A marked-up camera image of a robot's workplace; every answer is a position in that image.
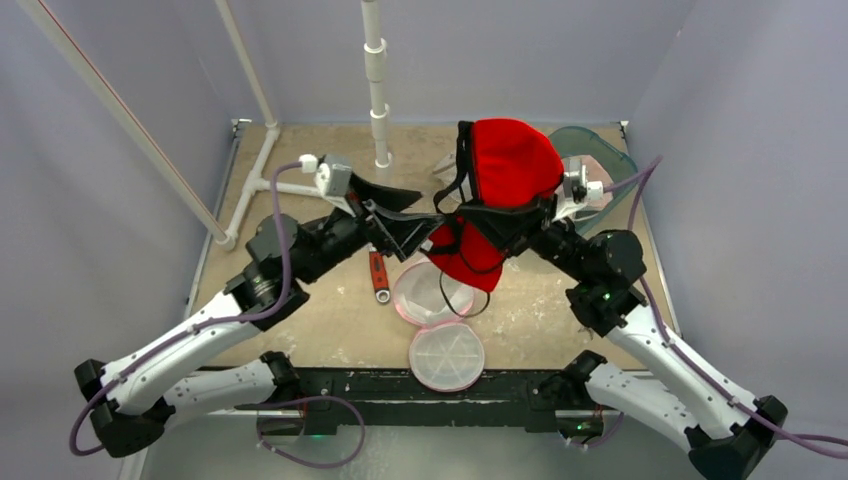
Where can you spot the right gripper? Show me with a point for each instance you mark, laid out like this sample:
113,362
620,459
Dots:
536,221

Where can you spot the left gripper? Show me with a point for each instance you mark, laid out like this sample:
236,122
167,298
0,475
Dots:
399,232

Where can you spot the red and black bra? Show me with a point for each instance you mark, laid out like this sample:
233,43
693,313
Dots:
506,165

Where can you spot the teal plastic bin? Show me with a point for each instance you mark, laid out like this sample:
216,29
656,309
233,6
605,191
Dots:
604,152

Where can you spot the pink-trimmed mesh laundry bag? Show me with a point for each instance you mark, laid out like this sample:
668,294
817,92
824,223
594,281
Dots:
445,355

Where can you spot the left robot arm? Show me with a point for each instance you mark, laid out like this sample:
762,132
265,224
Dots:
132,401

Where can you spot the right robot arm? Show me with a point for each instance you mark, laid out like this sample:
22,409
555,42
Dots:
724,429

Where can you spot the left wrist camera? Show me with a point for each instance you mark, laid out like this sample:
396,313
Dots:
331,175

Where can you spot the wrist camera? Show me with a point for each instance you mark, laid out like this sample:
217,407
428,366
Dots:
581,192
331,175

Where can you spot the red-handled adjustable wrench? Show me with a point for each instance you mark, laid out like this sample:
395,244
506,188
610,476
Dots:
379,277

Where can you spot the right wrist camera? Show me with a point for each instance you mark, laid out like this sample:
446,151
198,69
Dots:
581,192

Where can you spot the white PVC pipe frame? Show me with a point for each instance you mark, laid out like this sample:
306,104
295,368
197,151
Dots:
375,53

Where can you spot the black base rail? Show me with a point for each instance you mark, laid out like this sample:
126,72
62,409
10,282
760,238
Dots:
537,401

